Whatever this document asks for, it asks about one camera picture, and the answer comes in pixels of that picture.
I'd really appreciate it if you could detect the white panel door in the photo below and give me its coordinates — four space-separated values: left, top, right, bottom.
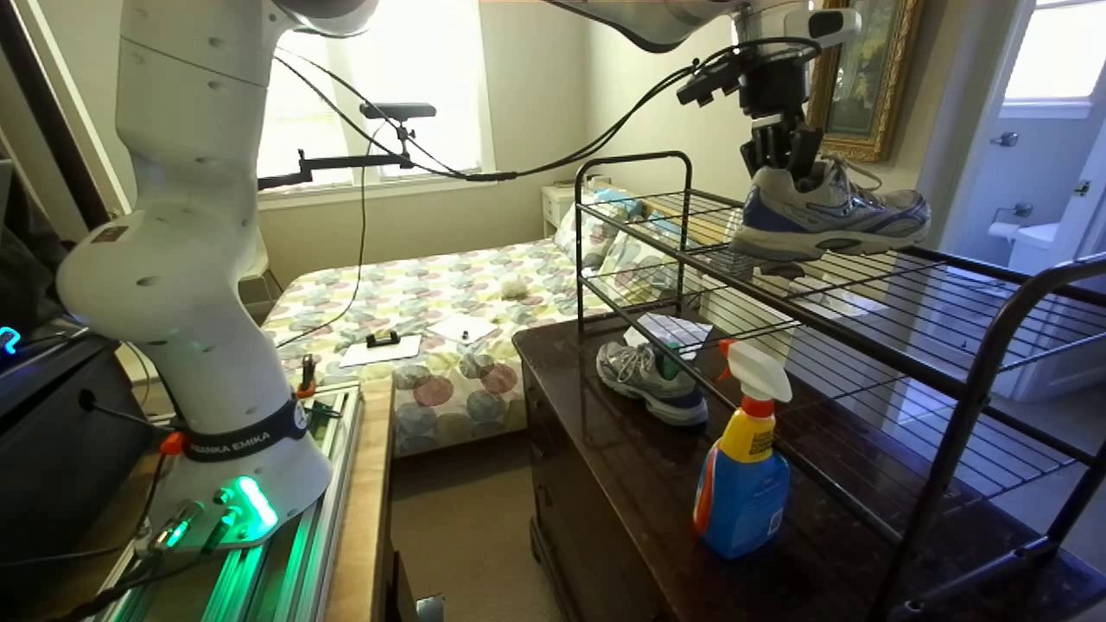
1040 118 1106 272

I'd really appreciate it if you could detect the bed with floral quilt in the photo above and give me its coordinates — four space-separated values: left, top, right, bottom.
255 227 616 464

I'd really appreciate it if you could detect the black camera boom rod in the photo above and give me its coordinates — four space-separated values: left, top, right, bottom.
254 99 444 195

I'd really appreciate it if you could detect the white folded paper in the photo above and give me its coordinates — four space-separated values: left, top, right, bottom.
620 309 715 362

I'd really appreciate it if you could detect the small red black tool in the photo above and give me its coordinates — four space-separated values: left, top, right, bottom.
294 357 322 407

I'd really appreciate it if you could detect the bright window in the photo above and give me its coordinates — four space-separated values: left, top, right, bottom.
254 0 499 195

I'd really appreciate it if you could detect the grey blue sneaker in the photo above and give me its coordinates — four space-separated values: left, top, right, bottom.
731 153 934 264
590 338 714 432

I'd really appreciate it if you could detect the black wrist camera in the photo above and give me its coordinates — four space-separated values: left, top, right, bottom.
674 51 754 111

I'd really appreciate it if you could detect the gold framed picture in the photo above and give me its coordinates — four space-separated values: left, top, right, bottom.
801 0 931 166

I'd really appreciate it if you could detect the dark wooden dresser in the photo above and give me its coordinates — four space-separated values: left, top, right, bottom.
513 316 1106 622

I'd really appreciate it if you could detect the white bathroom fixture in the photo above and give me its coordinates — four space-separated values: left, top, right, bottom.
985 203 1065 281

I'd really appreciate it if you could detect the green lit aluminium rail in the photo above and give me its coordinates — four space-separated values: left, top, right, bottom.
98 383 366 622

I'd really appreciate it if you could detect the white paper sheet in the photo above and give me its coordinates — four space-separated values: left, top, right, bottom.
340 332 424 372

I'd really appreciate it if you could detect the black metal shoe rack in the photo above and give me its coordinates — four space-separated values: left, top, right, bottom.
572 148 1106 622

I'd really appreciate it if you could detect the light wooden robot table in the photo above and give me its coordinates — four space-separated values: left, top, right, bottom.
22 369 400 622

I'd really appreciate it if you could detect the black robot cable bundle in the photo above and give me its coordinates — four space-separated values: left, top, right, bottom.
273 37 822 187

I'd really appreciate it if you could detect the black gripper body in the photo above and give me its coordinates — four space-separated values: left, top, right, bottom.
741 51 826 159

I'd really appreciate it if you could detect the black equipment box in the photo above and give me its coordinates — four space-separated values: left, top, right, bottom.
0 325 152 590

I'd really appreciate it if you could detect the blue spray cleaner bottle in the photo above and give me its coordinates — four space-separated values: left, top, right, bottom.
689 338 796 565

